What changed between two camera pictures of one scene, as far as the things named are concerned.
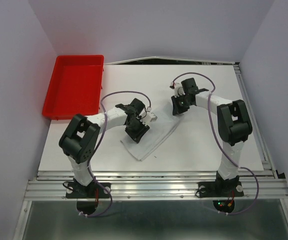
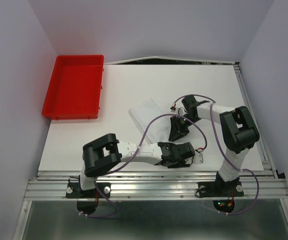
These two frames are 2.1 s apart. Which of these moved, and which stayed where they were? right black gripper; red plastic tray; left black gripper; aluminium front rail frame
Moved: right black gripper; left black gripper
Stayed: red plastic tray; aluminium front rail frame
